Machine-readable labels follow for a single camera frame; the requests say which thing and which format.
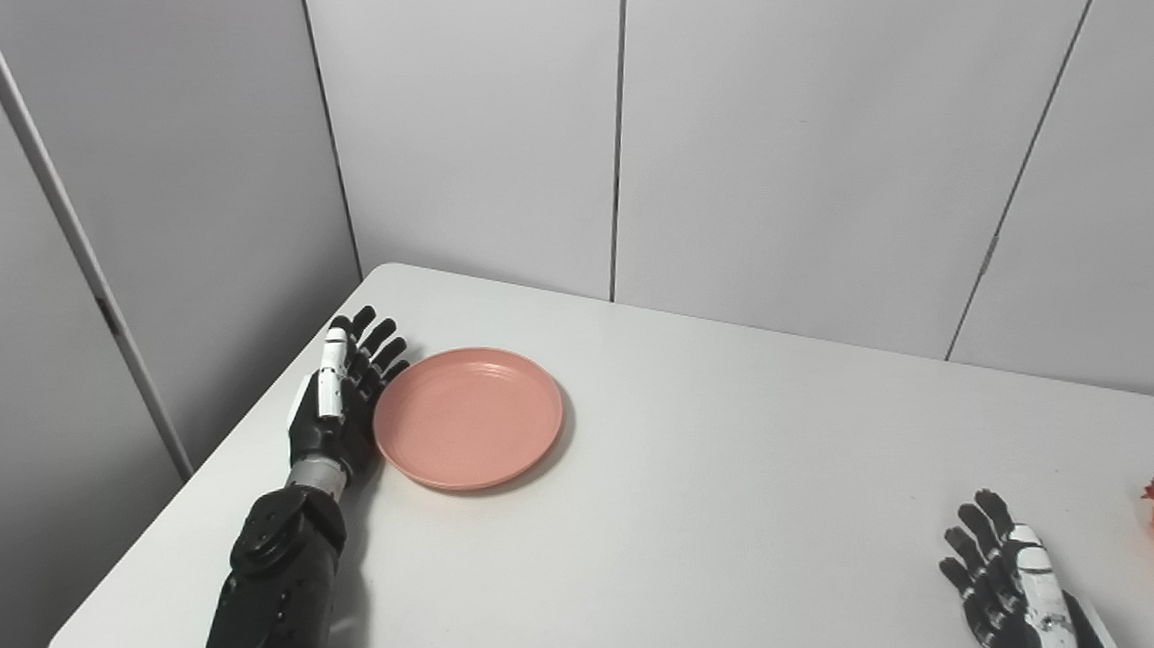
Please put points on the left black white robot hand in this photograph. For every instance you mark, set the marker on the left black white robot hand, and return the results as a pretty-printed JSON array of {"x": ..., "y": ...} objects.
[{"x": 328, "y": 429}]

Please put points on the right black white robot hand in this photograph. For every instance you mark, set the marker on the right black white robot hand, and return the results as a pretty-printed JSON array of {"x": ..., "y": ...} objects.
[{"x": 1020, "y": 597}]

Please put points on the pink round plate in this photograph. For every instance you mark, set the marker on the pink round plate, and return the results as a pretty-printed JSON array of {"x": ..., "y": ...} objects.
[{"x": 468, "y": 419}]

